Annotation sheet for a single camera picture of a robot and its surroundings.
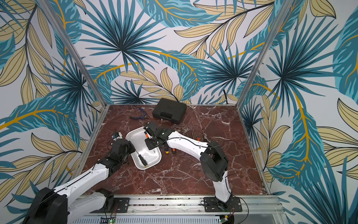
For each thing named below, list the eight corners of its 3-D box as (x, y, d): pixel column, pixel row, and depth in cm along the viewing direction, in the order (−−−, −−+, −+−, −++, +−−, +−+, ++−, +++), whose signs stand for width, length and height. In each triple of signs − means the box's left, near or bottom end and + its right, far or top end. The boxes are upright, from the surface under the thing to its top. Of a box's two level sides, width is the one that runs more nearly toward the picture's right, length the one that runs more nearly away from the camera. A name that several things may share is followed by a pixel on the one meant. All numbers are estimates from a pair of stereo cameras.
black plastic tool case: (152, 117, 113) (151, 112, 108) (162, 101, 125) (161, 95, 120) (179, 125, 108) (179, 120, 104) (187, 107, 120) (187, 102, 116)
